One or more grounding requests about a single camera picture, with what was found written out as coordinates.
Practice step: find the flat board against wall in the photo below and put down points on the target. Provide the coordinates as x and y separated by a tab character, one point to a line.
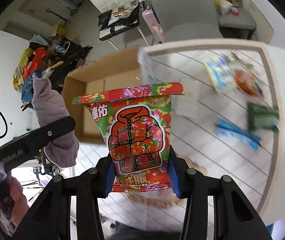
264	31

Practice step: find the grey chair back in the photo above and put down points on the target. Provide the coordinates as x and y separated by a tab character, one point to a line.
237	19

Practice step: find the white padded chair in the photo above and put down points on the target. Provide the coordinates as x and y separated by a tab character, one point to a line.
117	17

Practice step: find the yellow blue tissue pack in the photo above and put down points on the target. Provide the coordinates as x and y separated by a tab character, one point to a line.
220	74

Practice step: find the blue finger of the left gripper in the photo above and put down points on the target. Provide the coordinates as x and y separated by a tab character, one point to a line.
27	146

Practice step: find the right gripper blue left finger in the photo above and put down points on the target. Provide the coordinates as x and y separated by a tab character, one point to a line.
49	215

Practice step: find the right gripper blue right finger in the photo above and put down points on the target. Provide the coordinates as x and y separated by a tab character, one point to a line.
234	216

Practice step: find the blue long snack packet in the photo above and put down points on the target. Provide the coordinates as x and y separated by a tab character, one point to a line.
237	133

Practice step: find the white box on chair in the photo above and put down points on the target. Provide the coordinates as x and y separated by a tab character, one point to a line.
223	7

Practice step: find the pile of clothes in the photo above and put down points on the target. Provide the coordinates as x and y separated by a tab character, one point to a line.
52	58

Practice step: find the grey chair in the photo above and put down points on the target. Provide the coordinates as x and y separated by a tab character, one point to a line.
187	19
237	19

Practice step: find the green snack bag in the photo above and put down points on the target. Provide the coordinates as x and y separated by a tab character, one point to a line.
261	117

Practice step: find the red floral snack bag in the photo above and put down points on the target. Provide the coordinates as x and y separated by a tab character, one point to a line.
135	124

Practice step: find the person's hand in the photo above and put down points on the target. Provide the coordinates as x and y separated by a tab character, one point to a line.
20	206

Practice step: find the grey chair front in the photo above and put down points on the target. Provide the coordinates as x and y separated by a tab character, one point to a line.
187	19

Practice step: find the pink suitcase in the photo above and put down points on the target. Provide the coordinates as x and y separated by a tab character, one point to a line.
151	20

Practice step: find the orange snack wrapper pile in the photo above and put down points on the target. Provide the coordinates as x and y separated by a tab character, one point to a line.
246	77

